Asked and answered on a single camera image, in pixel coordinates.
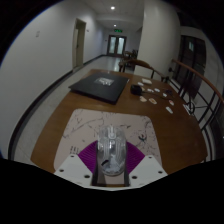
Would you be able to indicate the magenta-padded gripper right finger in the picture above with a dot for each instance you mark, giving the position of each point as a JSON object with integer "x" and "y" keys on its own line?
{"x": 146, "y": 170}

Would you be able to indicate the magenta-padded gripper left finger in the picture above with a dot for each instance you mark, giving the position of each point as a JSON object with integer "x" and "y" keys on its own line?
{"x": 73, "y": 168}

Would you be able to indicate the transparent computer mouse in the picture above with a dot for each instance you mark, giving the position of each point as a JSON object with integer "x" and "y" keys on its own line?
{"x": 111, "y": 150}

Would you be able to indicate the white marble-print mouse pad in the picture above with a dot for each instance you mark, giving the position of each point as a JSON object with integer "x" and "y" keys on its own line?
{"x": 86, "y": 126}

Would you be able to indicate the large white sticker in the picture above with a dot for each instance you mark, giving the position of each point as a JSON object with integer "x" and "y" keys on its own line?
{"x": 169, "y": 109}

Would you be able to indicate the orange sticker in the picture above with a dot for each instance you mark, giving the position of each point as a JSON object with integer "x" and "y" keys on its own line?
{"x": 152, "y": 100}

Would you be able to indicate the tan sticker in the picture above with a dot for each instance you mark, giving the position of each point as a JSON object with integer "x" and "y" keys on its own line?
{"x": 142, "y": 98}

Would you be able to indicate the red and white sticker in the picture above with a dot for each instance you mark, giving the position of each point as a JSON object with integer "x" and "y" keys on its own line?
{"x": 171, "y": 102}

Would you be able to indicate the small white sticker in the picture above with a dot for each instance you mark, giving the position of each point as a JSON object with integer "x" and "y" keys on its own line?
{"x": 140, "y": 84}
{"x": 164, "y": 94}
{"x": 156, "y": 89}
{"x": 150, "y": 90}

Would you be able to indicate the small black charger block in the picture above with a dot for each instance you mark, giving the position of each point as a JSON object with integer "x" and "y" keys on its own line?
{"x": 136, "y": 89}

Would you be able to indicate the black closed laptop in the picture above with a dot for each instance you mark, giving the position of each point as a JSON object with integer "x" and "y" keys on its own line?
{"x": 98, "y": 88}

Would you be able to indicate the small white box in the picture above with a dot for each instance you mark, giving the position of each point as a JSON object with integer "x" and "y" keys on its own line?
{"x": 146, "y": 80}

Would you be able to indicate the wooden-topped black metal railing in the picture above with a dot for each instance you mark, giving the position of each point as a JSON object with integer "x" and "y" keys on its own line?
{"x": 196, "y": 76}

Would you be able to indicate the wooden armchair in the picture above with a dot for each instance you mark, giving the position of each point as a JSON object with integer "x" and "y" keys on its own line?
{"x": 140, "y": 62}

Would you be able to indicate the dark framed window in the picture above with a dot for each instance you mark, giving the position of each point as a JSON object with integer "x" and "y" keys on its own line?
{"x": 191, "y": 63}

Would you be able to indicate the white side door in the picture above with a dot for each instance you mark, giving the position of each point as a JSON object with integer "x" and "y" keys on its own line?
{"x": 80, "y": 43}

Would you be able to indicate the glass double door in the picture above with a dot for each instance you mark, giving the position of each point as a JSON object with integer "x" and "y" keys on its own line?
{"x": 116, "y": 45}

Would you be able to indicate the green exit sign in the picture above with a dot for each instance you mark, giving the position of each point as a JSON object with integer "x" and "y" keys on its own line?
{"x": 118, "y": 30}

